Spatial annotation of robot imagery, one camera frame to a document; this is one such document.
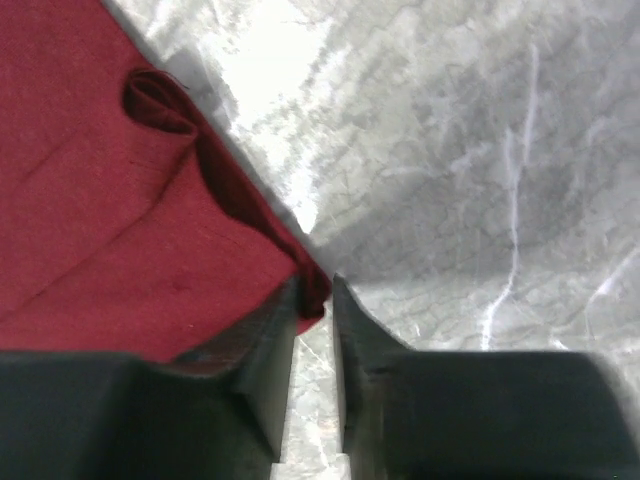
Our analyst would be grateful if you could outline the maroon t shirt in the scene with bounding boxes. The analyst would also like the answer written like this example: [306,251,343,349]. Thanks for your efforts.
[1,1,330,362]

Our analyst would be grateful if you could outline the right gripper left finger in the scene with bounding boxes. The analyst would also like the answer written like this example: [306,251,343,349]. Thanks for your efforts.
[1,279,298,479]

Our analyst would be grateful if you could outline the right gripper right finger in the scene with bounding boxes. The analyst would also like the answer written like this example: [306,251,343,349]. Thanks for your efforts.
[332,277,639,479]

